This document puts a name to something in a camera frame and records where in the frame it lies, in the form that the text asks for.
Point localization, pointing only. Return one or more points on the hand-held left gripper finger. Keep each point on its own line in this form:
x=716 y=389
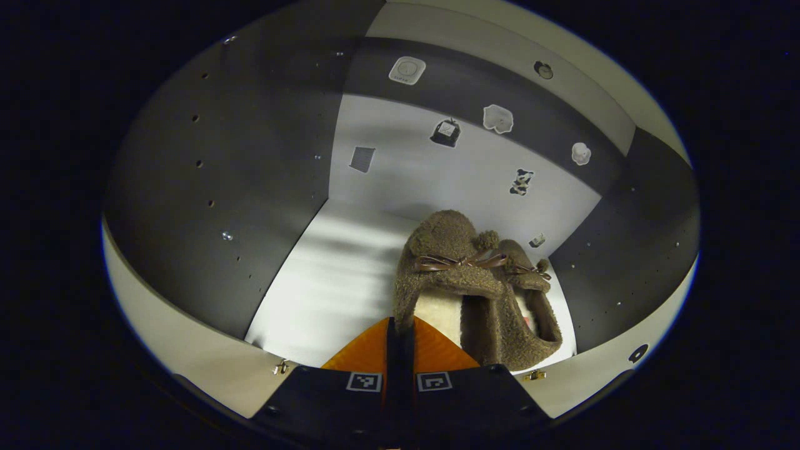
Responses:
x=407 y=350
x=392 y=350

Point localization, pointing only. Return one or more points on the brown fuzzy shoe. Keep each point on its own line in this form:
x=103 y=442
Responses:
x=512 y=344
x=437 y=240

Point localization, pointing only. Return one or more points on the white shoe cabinet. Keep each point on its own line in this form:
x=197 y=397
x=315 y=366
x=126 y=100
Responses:
x=325 y=281

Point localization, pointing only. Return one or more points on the white cabinet door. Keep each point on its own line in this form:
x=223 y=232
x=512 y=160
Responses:
x=594 y=375
x=187 y=362

